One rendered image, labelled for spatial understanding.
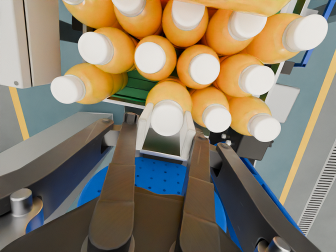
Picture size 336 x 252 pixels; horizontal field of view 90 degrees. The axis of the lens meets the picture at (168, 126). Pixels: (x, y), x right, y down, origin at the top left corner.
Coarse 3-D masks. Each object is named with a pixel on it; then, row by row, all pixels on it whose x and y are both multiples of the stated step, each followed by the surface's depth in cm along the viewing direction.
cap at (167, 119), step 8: (160, 104) 19; (168, 104) 19; (152, 112) 19; (160, 112) 19; (168, 112) 19; (176, 112) 19; (152, 120) 19; (160, 120) 19; (168, 120) 19; (176, 120) 19; (160, 128) 20; (168, 128) 20; (176, 128) 20
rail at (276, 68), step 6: (300, 0) 32; (306, 0) 31; (294, 6) 34; (300, 6) 32; (306, 6) 31; (294, 12) 33; (300, 12) 32; (276, 66) 36; (276, 72) 35; (276, 78) 36; (270, 90) 37; (264, 96) 38
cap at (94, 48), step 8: (88, 32) 21; (80, 40) 22; (88, 40) 22; (96, 40) 22; (104, 40) 22; (80, 48) 22; (88, 48) 22; (96, 48) 22; (104, 48) 22; (88, 56) 22; (96, 56) 22; (104, 56) 22
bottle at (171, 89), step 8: (160, 80) 30; (168, 80) 27; (176, 80) 29; (152, 88) 25; (160, 88) 23; (168, 88) 23; (176, 88) 23; (184, 88) 25; (152, 96) 23; (160, 96) 22; (168, 96) 22; (176, 96) 22; (184, 96) 23; (176, 104) 21; (184, 104) 22
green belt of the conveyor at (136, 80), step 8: (176, 56) 42; (128, 72) 44; (136, 72) 44; (176, 72) 44; (128, 80) 45; (136, 80) 45; (144, 80) 45; (128, 88) 46; (136, 88) 46; (144, 88) 45; (120, 96) 46; (128, 96) 47; (136, 96) 46; (144, 96) 46
